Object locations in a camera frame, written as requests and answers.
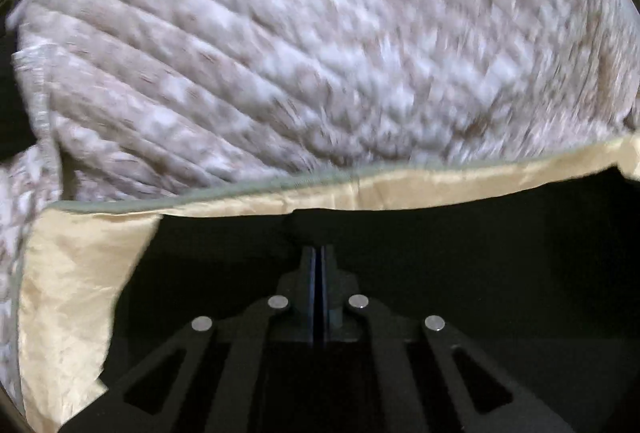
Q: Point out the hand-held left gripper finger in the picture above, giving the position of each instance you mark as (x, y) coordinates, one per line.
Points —
(312, 293)
(324, 293)

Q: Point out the black pants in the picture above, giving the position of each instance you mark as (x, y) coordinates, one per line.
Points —
(475, 243)

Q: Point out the gold satin bed sheet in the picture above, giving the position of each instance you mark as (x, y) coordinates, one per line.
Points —
(65, 293)

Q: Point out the floral quilted blanket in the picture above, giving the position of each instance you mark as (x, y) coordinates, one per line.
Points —
(300, 43)

